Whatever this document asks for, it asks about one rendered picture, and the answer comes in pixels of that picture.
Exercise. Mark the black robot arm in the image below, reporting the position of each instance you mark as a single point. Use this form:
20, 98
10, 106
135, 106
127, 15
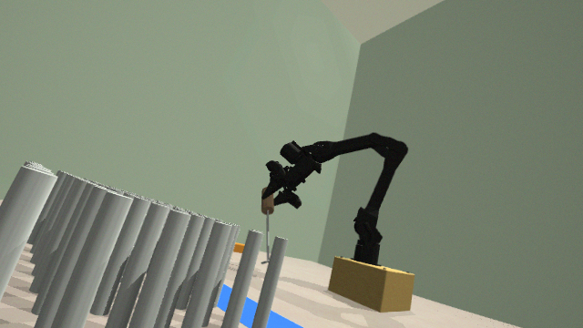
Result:
367, 247

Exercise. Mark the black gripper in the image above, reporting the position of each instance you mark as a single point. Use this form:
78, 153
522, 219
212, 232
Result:
288, 180

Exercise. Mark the orange flat bar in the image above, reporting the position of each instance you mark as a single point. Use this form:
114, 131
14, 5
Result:
238, 247

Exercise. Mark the blue taped strip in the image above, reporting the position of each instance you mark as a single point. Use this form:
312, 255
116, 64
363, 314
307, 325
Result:
275, 320

